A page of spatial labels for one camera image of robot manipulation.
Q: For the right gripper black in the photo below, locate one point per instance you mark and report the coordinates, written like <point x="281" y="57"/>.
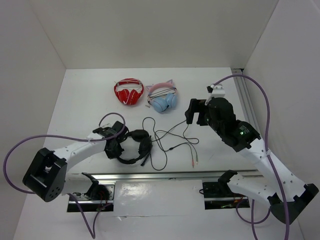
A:
<point x="196" y="105"/>

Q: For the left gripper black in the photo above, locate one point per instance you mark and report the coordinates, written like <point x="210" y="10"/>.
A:
<point x="117" y="152"/>

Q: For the black headset with cable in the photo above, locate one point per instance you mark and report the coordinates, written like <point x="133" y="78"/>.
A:
<point x="146" y="142"/>

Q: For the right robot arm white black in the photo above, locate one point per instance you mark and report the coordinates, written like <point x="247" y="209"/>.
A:
<point x="283" y="193"/>

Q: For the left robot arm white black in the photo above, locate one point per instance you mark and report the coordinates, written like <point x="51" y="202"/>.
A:
<point x="48" y="177"/>

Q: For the blue pink cat-ear headphones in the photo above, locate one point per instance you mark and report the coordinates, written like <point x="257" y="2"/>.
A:
<point x="162" y="96"/>

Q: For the red headphones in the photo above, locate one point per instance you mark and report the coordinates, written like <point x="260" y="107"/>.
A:
<point x="126" y="96"/>

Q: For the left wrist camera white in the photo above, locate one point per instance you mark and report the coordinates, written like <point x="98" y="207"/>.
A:
<point x="105" y="125"/>

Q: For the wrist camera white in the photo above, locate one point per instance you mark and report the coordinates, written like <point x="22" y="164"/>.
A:
<point x="215" y="91"/>
<point x="105" y="125"/>

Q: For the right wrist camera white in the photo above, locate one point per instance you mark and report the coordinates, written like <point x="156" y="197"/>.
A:
<point x="215" y="91"/>

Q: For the aluminium rail front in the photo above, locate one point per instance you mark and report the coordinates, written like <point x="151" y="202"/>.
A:
<point x="162" y="176"/>

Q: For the aluminium rail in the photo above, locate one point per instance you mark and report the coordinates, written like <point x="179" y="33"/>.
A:
<point x="245" y="100"/>
<point x="162" y="176"/>

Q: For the aluminium rail right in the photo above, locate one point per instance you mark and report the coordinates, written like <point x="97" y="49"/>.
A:
<point x="245" y="100"/>

